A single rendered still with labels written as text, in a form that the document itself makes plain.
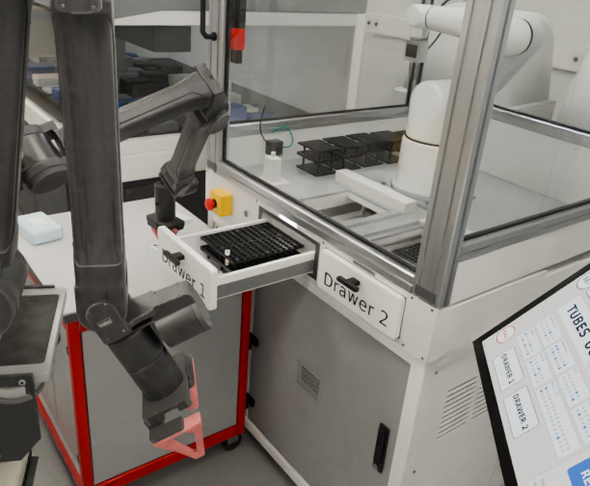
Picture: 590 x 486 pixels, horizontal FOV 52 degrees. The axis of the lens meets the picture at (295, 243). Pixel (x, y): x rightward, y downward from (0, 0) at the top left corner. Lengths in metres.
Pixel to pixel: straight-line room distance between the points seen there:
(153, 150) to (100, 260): 1.64
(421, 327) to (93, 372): 0.89
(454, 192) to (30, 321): 0.82
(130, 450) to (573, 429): 1.39
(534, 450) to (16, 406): 0.75
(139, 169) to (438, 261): 1.35
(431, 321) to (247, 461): 1.09
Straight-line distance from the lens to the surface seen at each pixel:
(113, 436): 1.94
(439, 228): 1.30
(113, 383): 1.82
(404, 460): 1.63
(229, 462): 2.26
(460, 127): 1.23
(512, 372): 1.11
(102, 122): 0.67
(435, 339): 1.41
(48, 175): 1.14
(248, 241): 1.65
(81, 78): 0.66
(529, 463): 0.96
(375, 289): 1.45
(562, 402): 1.00
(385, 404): 1.61
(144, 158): 2.34
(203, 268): 1.47
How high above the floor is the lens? 1.62
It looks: 25 degrees down
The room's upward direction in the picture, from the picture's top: 5 degrees clockwise
